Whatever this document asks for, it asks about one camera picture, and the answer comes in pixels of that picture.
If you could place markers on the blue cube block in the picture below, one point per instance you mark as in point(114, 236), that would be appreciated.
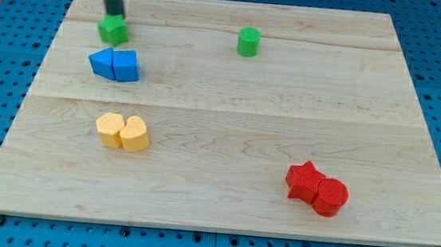
point(125, 66)

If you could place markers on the light wooden board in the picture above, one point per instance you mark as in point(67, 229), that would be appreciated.
point(328, 86)

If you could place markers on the yellow heart block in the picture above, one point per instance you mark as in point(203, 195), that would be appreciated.
point(134, 136)

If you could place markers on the green cylinder block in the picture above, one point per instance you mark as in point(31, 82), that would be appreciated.
point(248, 40)

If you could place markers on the red star block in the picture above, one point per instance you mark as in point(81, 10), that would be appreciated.
point(302, 182)

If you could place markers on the yellow hexagon block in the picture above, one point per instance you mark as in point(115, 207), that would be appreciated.
point(108, 128)

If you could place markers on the red cylinder block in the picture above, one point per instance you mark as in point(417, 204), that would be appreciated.
point(331, 196)

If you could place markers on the blue triangle block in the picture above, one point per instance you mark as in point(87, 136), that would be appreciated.
point(101, 63)

